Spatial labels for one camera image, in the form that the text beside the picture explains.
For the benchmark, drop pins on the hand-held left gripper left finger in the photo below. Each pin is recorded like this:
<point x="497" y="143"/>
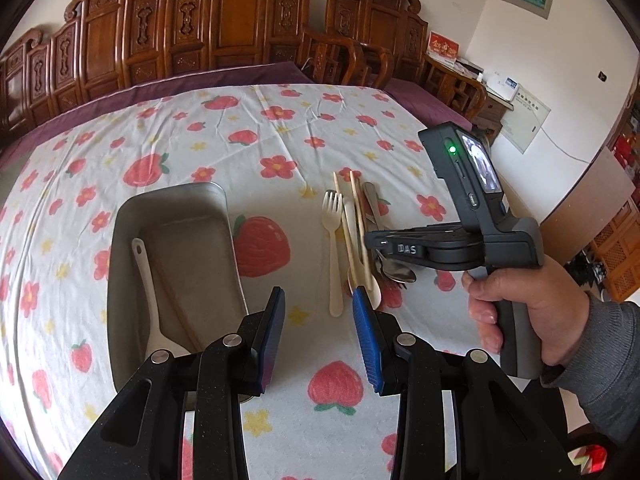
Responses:
<point x="276" y="335"/>

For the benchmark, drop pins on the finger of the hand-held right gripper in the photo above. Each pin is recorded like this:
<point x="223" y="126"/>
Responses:
<point x="400" y="234"/>
<point x="402" y="252"/>

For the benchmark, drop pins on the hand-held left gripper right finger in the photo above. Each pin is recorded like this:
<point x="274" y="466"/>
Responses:
<point x="367" y="340"/>

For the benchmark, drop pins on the small plain metal spoon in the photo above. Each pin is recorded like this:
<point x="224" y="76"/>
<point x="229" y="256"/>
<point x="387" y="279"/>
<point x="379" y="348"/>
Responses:
<point x="387" y="280"/>

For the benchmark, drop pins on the wooden chopstick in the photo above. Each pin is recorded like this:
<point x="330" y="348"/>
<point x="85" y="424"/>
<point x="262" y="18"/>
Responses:
<point x="361" y="220"/>
<point x="345" y="230"/>

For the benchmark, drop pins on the cream plastic fork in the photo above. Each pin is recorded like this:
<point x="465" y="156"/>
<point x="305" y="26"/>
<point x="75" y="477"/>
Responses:
<point x="334" y="240"/>

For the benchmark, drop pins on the metal tray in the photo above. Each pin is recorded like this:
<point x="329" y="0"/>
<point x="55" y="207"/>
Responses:
<point x="200" y="260"/>

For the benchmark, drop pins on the person's right forearm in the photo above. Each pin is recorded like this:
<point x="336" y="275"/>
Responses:
<point x="610" y="375"/>

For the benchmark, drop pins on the person's right hand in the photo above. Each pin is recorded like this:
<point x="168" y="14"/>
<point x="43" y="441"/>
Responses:
<point x="555" y="310"/>

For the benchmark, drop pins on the wooden side table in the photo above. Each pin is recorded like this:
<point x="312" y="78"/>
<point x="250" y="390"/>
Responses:
<point x="457" y="87"/>

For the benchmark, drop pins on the wooden lattice cabinet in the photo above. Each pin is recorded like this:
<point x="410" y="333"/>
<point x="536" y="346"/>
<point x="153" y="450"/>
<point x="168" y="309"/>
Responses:
<point x="590" y="195"/>

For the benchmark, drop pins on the white device box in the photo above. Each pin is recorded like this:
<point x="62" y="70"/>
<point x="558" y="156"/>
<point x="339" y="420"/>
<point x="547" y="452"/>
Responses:
<point x="502" y="85"/>

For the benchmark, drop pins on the white plastic spatula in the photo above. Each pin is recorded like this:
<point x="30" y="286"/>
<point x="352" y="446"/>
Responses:
<point x="150" y="305"/>

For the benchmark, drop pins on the red gift box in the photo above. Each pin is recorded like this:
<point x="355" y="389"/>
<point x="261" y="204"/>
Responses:
<point x="442" y="49"/>

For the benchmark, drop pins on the strawberry flower print tablecloth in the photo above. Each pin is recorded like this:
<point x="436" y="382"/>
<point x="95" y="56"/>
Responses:
<point x="280" y="125"/>

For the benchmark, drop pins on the carved wooden armchair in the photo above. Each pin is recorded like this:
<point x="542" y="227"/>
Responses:
<point x="350" y="60"/>

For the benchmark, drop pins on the carved wooden bench back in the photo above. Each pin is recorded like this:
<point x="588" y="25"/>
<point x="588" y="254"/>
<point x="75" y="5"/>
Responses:
<point x="165" y="30"/>

